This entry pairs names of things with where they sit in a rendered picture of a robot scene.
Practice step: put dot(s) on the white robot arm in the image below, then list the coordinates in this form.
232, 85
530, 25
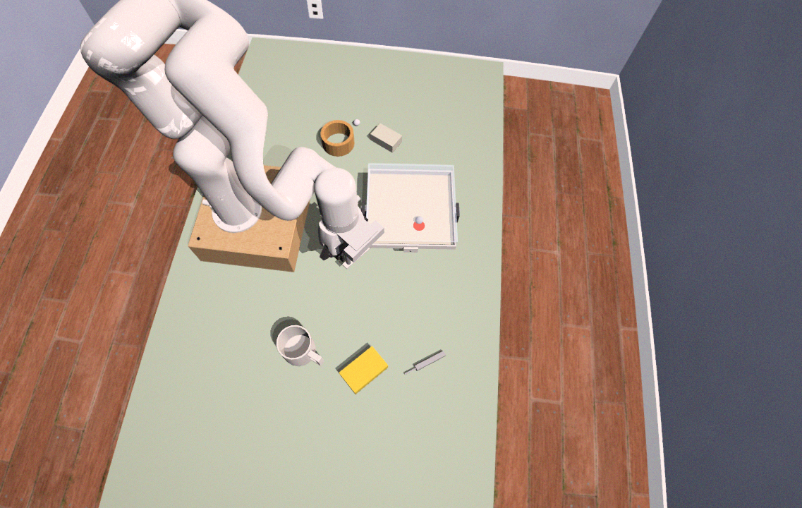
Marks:
225, 116

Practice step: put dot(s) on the white mug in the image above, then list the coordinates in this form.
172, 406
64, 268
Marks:
293, 341

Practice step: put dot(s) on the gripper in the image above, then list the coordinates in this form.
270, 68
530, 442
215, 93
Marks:
333, 244

